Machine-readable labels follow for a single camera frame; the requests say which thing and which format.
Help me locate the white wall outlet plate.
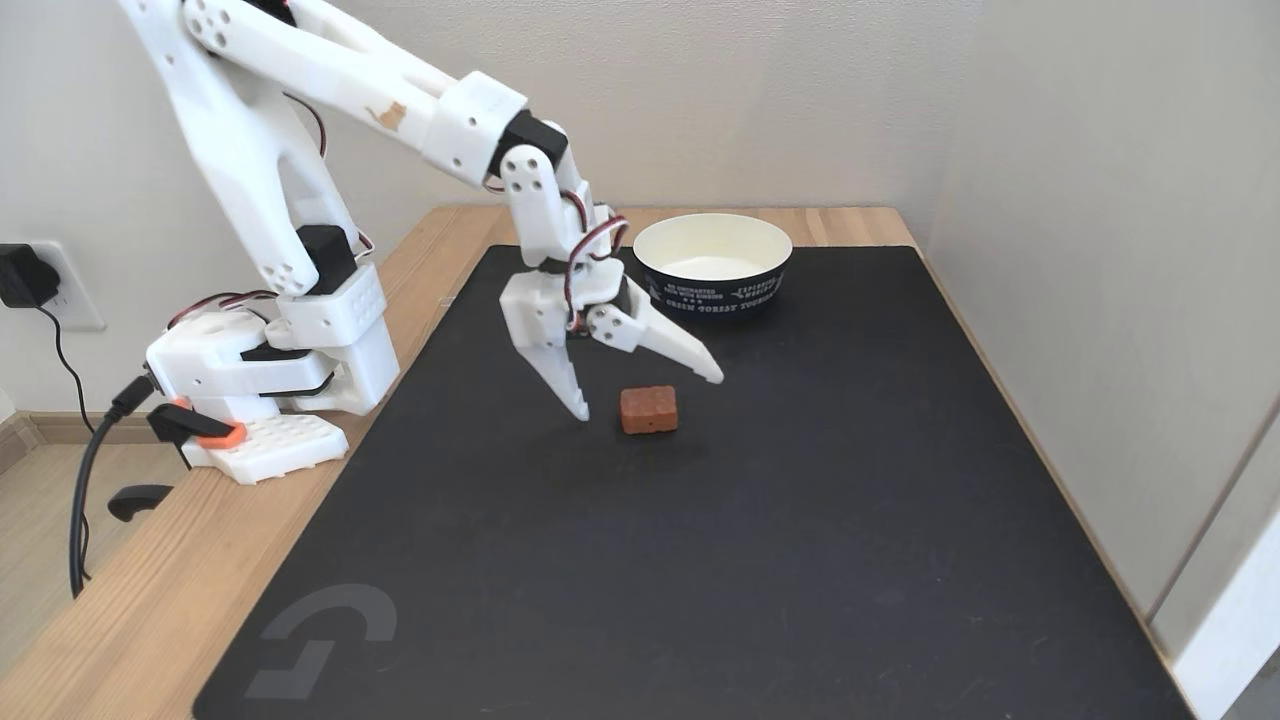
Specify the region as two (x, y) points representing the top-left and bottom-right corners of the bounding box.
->
(28, 240), (107, 333)

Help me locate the thick black cable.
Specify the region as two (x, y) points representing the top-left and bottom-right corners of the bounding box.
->
(68, 375), (159, 599)

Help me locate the red white black servo wire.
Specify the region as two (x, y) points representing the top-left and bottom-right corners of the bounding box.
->
(165, 289), (278, 331)
(563, 188), (632, 333)

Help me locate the black desk mat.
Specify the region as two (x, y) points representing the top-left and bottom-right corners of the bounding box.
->
(192, 245), (1196, 720)

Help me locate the black power adapter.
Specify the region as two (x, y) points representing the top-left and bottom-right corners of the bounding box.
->
(0, 244), (61, 309)

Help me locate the black orange table clamp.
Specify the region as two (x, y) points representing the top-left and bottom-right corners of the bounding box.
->
(108, 400), (249, 523)

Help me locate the black and white paper bowl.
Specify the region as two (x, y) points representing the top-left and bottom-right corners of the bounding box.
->
(633, 213), (794, 319)

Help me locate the thin black cable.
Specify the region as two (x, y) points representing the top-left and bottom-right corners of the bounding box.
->
(35, 303), (96, 581)

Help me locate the brown brick toy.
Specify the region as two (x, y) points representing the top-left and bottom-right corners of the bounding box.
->
(619, 385), (680, 436)

